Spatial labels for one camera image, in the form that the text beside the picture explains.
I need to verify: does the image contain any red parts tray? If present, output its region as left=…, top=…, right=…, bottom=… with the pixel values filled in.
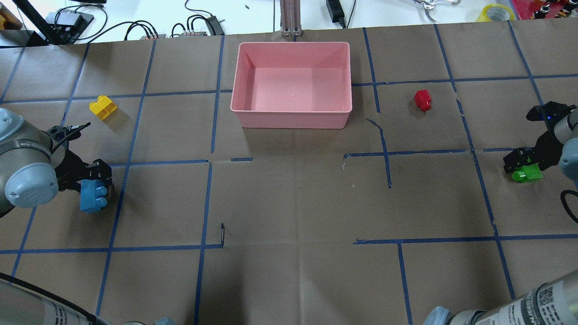
left=511, top=0, right=577, bottom=20

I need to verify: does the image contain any blue toy block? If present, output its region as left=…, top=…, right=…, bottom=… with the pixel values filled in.
left=79, top=180, right=109, bottom=213

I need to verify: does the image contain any red toy block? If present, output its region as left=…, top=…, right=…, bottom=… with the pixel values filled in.
left=414, top=90, right=432, bottom=112

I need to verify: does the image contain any green toy block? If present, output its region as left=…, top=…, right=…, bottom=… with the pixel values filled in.
left=512, top=164, right=543, bottom=183

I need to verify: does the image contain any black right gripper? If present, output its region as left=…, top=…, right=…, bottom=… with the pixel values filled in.
left=503, top=103, right=577, bottom=174

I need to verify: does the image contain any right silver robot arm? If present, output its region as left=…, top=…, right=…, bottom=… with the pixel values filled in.
left=424, top=101, right=578, bottom=325

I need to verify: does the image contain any black power strip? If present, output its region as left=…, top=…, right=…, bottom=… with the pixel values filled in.
left=326, top=0, right=345, bottom=28

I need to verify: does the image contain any aluminium frame post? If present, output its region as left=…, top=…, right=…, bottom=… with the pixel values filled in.
left=280, top=0, right=302, bottom=38

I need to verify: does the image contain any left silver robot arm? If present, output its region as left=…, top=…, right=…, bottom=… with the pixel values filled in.
left=0, top=108, right=113, bottom=325

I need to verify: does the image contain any yellow tape roll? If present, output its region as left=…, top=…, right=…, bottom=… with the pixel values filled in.
left=475, top=4, right=516, bottom=22

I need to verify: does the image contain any yellow toy block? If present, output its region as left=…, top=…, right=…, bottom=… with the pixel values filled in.
left=89, top=95, right=118, bottom=120

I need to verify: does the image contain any pink plastic box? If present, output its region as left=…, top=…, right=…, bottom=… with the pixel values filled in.
left=230, top=42, right=353, bottom=130

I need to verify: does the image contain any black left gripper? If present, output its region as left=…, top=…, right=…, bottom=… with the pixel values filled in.
left=46, top=123, right=113, bottom=193

